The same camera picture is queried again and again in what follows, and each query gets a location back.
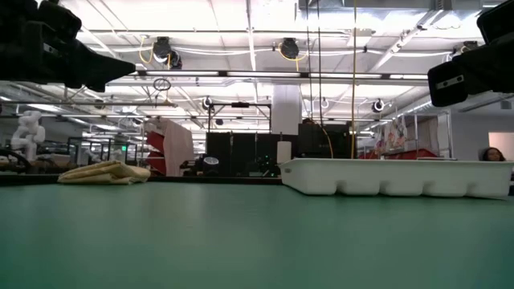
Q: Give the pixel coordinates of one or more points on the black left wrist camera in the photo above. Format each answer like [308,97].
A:
[60,20]

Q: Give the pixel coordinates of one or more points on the silver ventilation duct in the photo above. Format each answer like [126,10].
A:
[482,102]

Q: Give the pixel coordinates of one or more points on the black monitor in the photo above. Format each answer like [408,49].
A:
[317,140]

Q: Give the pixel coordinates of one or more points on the yellow folded cloth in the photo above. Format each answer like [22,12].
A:
[104,172]

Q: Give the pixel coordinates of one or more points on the white cutlery tray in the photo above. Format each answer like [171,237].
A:
[397,176]

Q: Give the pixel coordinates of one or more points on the black desk device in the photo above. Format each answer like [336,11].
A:
[209,162]

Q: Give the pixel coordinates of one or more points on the red storage bin rack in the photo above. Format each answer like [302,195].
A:
[154,144]

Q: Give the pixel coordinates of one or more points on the clear plastic bags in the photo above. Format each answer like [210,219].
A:
[391,136]

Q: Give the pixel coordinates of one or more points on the black table frame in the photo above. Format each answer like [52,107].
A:
[32,180]

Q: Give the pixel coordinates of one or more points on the long red bin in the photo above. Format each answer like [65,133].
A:
[413,153]

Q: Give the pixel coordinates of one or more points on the white paper roll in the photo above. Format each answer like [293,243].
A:
[283,151]

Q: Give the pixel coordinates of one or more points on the person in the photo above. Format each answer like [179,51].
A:
[493,155]

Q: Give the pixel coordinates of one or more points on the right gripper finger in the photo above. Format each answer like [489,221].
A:
[447,82]
[498,22]

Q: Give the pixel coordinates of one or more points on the pale pink board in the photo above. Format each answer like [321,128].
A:
[176,148]

